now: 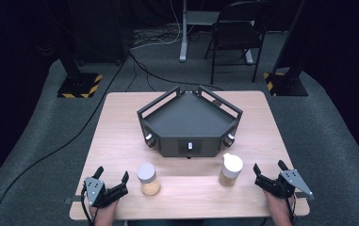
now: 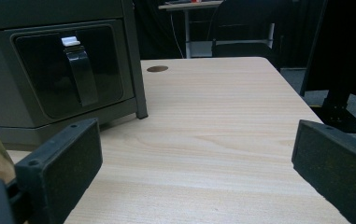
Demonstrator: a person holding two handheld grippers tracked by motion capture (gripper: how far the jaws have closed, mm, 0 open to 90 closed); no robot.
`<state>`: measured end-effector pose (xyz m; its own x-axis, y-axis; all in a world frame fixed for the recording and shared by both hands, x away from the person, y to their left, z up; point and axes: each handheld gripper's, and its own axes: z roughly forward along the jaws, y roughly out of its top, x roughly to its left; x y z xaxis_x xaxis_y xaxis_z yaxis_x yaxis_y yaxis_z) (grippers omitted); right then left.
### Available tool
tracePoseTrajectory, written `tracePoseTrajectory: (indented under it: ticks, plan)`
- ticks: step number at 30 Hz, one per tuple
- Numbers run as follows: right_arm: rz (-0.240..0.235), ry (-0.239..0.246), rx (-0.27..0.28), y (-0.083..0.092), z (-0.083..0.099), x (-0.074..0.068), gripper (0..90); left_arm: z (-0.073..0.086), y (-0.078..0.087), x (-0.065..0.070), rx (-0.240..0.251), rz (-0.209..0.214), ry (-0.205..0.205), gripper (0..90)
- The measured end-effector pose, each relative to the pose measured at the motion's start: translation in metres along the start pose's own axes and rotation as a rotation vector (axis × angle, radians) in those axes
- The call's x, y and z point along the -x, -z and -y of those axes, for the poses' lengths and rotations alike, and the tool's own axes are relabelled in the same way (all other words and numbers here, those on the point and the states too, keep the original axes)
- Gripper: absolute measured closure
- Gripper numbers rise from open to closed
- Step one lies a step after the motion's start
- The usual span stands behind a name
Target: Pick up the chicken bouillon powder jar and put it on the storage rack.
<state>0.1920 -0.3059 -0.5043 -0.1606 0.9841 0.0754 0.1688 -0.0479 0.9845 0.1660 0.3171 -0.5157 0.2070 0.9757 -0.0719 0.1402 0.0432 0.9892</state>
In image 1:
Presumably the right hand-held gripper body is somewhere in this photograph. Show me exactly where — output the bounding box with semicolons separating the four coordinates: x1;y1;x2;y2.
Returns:
254;169;315;200

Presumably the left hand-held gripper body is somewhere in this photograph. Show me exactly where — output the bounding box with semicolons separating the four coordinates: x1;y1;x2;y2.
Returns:
83;177;129;209

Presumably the spice jar with spouted lid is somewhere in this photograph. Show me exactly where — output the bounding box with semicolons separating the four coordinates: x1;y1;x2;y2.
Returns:
218;153;244;188

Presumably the black corner rack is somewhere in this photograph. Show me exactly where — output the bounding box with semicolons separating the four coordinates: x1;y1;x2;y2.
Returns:
137;85;244;159

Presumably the person's left hand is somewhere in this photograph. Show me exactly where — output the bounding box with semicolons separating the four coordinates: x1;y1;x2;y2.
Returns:
90;200;120;222

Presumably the person's right hand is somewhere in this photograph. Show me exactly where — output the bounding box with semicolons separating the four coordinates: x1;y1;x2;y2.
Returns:
263;190;294;219

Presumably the black stand with striped base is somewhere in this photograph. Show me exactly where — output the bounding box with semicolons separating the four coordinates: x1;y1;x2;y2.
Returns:
263;0;309;97
46;0;104;99

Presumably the black folding chair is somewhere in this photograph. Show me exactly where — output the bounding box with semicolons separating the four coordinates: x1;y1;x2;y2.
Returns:
204;0;274;85

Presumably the grey table bracket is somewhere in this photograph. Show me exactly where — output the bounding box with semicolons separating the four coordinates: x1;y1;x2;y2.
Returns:
64;195;86;204
294;191;317;201

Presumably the left hand-held gripper cable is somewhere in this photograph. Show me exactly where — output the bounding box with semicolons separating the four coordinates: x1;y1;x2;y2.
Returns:
80;186;98;226

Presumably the hand-held gripper cable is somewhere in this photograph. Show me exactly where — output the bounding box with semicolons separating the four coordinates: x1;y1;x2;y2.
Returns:
80;186;98;226
285;196;298;225

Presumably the right hand-held gripper cable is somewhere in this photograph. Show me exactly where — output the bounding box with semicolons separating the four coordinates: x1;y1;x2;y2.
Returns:
285;196;298;225

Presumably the long black floor cable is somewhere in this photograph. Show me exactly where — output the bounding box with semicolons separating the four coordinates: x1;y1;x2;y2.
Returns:
0;51;131;226

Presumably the bundle of floor cables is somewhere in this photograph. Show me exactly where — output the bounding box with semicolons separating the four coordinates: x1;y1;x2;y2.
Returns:
129;0;200;51

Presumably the white desk frame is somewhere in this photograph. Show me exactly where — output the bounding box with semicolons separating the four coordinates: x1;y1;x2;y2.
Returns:
178;0;255;65

